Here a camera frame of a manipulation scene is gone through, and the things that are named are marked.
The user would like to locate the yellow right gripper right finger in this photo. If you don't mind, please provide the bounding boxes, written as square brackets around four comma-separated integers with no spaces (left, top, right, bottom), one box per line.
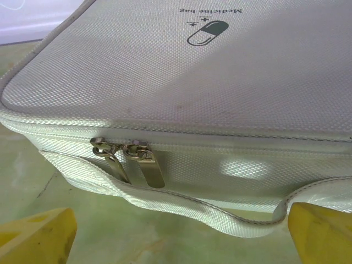
[287,202,352,264]

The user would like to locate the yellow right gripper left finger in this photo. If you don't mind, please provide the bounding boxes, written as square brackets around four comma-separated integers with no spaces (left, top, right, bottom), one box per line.
[0,207,78,264]

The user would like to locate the silver zipper pull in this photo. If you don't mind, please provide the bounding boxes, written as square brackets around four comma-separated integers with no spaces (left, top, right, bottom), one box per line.
[123,139,166,189]
[90,136,132,184]

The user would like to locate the white plastic container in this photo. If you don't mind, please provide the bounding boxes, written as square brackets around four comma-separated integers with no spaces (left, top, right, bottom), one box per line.
[0,0,352,239]

